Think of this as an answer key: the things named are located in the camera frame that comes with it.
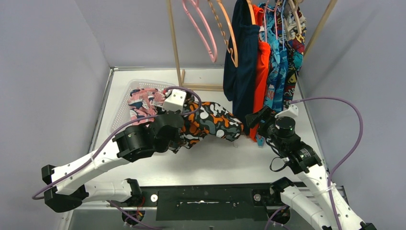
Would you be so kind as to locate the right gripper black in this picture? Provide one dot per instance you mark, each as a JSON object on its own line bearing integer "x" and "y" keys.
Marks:
{"x": 253, "y": 119}

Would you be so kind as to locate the orange camouflage shorts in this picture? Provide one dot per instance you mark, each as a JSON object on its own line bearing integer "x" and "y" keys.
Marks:
{"x": 211, "y": 119}

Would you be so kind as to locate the orange wooden hanger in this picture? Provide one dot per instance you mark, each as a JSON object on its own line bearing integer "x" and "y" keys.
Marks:
{"x": 226, "y": 29}
{"x": 251, "y": 11}

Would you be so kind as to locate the navy blue shorts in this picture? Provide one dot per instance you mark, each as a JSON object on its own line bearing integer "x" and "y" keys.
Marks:
{"x": 239, "y": 82}

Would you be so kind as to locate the pink shark print shorts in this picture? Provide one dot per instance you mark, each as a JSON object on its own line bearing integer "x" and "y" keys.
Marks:
{"x": 145, "y": 102}

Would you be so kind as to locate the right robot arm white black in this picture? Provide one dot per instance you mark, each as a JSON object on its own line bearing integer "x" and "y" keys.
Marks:
{"x": 331, "y": 211}

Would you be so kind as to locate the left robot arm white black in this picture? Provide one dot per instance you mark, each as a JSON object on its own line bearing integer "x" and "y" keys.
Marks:
{"x": 73, "y": 184}

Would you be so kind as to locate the light blue fish shorts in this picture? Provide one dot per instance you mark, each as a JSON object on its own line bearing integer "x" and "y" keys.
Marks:
{"x": 271, "y": 97}

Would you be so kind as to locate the bright orange shorts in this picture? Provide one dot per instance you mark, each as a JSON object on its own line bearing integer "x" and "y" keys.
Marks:
{"x": 262, "y": 70}

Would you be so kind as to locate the dark blue leaf shorts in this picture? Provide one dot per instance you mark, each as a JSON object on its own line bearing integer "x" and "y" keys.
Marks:
{"x": 284, "y": 68}

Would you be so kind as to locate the comic print shorts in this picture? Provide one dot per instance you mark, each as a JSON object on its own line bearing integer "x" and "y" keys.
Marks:
{"x": 296, "y": 44}

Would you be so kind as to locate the light wooden hanger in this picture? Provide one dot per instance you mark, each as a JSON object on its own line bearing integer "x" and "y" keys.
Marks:
{"x": 294, "y": 5}

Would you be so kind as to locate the blue plastic hanger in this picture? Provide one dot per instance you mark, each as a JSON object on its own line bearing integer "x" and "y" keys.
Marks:
{"x": 282, "y": 27}

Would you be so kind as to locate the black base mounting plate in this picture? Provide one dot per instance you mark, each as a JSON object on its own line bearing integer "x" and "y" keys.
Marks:
{"x": 206, "y": 202}

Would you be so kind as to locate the white plastic perforated basket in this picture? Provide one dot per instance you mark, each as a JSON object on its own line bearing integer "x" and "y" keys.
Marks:
{"x": 122, "y": 112}

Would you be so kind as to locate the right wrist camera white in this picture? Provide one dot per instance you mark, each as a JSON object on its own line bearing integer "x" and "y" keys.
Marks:
{"x": 292, "y": 111}

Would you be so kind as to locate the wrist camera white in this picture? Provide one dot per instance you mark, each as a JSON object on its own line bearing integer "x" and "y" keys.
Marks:
{"x": 174, "y": 101}
{"x": 292, "y": 111}

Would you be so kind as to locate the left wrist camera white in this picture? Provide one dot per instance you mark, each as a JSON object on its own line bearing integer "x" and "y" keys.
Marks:
{"x": 174, "y": 101}

